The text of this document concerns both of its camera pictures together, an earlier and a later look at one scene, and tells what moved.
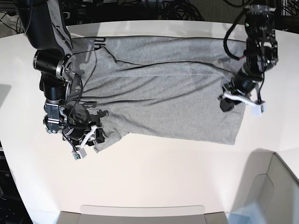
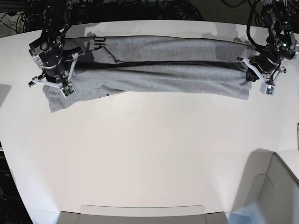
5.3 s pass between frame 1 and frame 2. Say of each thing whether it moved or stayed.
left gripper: moved
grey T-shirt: moved
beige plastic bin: stayed
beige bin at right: stayed
